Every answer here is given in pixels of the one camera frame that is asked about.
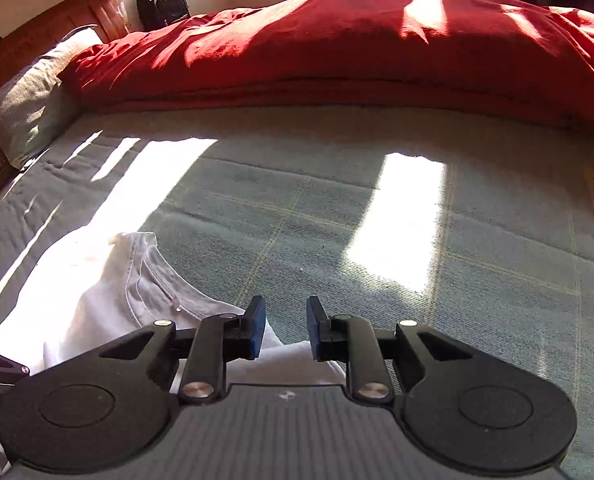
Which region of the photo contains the white printed t-shirt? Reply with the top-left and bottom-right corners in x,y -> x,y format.
0,231 -> 346,461

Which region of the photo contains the green plaid bed blanket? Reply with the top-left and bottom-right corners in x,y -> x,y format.
0,107 -> 594,479

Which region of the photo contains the wooden headboard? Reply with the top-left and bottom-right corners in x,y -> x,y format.
0,0 -> 118,192

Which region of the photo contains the green plaid pillow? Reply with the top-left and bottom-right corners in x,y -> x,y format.
0,26 -> 102,169

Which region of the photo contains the red duvet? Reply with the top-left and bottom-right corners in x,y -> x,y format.
60,0 -> 594,136

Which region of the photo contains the black backpack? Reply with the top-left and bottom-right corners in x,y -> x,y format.
136,0 -> 190,32

